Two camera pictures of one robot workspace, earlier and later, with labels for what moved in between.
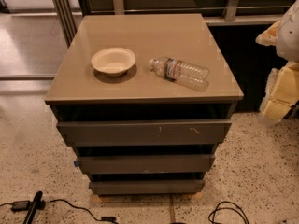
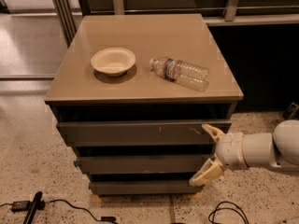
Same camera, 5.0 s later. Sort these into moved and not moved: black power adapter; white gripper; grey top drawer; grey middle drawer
Moved: white gripper
Not moved: grey middle drawer; black power adapter; grey top drawer
